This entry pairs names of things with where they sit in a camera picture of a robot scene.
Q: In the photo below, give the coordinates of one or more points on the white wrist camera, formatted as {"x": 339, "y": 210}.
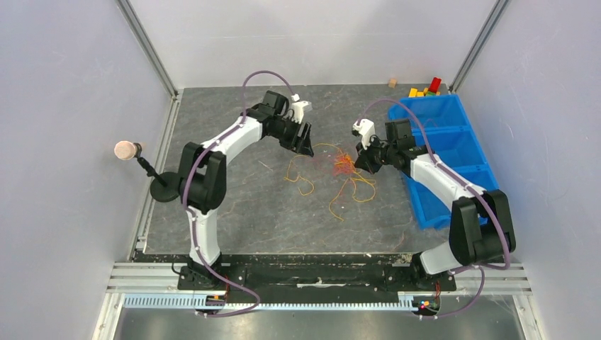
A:
{"x": 365, "y": 129}
{"x": 299, "y": 108}

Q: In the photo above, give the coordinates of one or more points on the yellow toy block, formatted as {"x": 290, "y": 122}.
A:
{"x": 414, "y": 93}

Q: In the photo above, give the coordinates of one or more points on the left aluminium corner post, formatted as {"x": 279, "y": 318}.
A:
{"x": 149, "y": 50}

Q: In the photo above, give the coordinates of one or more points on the blue plastic bin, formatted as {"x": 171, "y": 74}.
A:
{"x": 452, "y": 138}

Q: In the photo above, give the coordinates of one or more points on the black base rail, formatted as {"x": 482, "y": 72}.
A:
{"x": 306, "y": 278}

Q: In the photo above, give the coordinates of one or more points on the pink microphone on stand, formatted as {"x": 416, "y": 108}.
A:
{"x": 164, "y": 187}

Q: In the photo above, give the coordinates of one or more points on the aluminium corner post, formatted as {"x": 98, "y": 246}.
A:
{"x": 493, "y": 18}
{"x": 149, "y": 50}

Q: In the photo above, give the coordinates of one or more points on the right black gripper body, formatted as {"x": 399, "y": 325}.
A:
{"x": 372, "y": 156}

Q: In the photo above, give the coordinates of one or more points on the white toothed cable duct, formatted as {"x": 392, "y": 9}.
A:
{"x": 204, "y": 302}

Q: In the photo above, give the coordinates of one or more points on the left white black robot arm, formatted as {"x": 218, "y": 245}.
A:
{"x": 203, "y": 173}

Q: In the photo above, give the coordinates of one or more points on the right aluminium corner post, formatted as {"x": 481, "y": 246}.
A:
{"x": 493, "y": 18}

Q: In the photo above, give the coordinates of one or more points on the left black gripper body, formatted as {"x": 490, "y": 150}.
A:
{"x": 287, "y": 132}

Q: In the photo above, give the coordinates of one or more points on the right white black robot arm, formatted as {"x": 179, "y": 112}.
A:
{"x": 480, "y": 226}

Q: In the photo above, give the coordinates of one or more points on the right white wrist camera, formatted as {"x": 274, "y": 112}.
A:
{"x": 365, "y": 129}

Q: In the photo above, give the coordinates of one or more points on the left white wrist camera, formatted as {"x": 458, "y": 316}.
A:
{"x": 299, "y": 108}

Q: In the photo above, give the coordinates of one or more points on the red toy block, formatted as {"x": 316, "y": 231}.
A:
{"x": 434, "y": 85}

